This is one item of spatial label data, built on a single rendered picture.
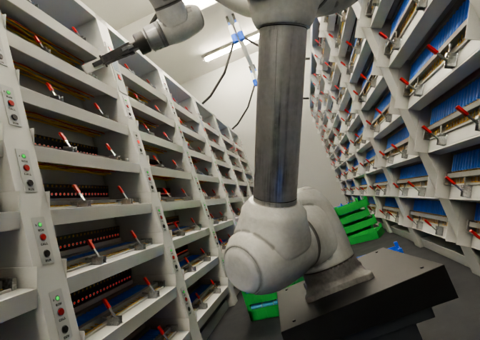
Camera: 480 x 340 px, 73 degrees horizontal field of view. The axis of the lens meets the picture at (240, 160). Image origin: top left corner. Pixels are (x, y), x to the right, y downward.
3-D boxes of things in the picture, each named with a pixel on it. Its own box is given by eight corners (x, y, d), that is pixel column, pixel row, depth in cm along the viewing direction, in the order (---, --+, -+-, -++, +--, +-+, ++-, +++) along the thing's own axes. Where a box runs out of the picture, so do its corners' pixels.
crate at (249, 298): (310, 280, 171) (304, 265, 172) (299, 294, 153) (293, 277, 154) (261, 291, 183) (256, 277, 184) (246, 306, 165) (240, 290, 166)
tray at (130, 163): (140, 173, 152) (139, 153, 153) (33, 161, 93) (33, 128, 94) (101, 176, 155) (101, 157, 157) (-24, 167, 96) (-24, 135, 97)
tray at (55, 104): (128, 135, 155) (128, 107, 156) (18, 100, 96) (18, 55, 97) (91, 140, 159) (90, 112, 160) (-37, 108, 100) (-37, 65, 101)
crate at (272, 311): (316, 295, 169) (310, 280, 171) (305, 311, 151) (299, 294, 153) (266, 305, 182) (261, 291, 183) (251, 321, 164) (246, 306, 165)
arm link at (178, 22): (167, 46, 121) (150, 9, 114) (204, 28, 123) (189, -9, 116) (171, 50, 112) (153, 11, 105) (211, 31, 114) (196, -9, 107)
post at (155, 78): (238, 300, 215) (161, 69, 243) (234, 305, 206) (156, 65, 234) (210, 308, 218) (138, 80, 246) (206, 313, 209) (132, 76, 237)
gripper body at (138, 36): (152, 49, 110) (127, 61, 109) (153, 52, 118) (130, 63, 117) (141, 28, 108) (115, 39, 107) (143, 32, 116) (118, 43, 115)
